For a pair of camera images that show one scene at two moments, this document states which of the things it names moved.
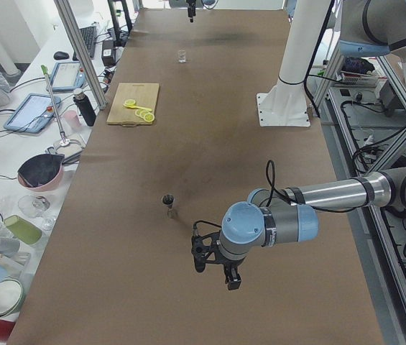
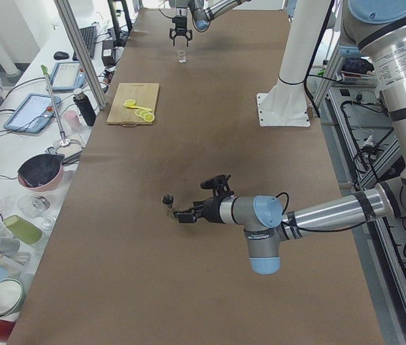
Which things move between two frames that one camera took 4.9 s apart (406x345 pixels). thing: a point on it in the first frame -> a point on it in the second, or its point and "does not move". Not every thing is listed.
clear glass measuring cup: [182, 57] does not move
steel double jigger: [168, 199] does not move
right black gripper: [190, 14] -> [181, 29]
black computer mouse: [60, 55] does not move
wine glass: [34, 206] does not move
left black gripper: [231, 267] -> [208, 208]
